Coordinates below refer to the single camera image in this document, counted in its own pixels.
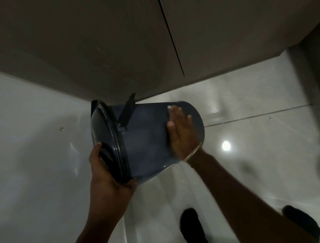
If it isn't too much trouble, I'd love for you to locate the person's left hand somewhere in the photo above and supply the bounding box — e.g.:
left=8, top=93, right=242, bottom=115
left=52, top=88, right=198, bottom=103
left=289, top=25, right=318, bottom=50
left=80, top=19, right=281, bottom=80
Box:
left=88, top=142, right=138, bottom=220

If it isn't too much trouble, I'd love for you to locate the person's right hand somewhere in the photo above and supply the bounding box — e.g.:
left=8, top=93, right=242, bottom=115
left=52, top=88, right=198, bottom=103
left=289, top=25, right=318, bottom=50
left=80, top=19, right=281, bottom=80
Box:
left=167, top=106, right=202, bottom=161

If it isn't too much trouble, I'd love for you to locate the dark blue plastic bucket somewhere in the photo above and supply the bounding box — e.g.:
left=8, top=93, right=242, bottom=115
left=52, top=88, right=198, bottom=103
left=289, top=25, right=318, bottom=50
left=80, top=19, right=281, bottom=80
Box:
left=90, top=93, right=205, bottom=186

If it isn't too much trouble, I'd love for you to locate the person's left forearm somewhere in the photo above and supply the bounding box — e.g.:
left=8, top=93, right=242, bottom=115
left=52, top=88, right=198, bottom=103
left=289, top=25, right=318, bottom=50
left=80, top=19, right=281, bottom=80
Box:
left=76, top=210, right=125, bottom=243

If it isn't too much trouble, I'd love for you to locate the person's right forearm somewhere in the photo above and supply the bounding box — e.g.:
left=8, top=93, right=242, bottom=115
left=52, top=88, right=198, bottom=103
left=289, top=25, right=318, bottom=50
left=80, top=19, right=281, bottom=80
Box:
left=186, top=148, right=318, bottom=243

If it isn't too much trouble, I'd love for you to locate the person's black left shoe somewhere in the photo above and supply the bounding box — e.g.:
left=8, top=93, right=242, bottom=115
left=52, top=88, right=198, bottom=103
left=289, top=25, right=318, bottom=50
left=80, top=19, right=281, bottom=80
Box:
left=180, top=208, right=208, bottom=243

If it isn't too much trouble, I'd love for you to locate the person's black shoe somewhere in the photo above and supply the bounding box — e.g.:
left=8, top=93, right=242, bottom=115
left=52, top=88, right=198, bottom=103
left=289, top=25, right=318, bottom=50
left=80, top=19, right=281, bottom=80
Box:
left=180, top=208, right=208, bottom=243
left=282, top=205, right=320, bottom=241

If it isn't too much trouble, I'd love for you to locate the brown cabinet door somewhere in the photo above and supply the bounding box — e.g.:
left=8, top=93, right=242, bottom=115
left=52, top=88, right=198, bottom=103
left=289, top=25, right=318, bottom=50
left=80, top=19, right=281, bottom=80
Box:
left=0, top=0, right=185, bottom=105
left=159, top=0, right=320, bottom=87

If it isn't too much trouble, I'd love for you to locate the person's black right shoe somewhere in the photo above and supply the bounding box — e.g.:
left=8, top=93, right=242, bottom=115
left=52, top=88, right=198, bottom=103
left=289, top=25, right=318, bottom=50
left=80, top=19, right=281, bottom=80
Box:
left=282, top=205, right=320, bottom=241

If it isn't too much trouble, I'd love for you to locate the thin wrist bracelet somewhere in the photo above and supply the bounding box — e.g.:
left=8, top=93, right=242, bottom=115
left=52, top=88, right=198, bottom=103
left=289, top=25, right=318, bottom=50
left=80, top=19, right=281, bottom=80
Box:
left=183, top=142, right=203, bottom=162

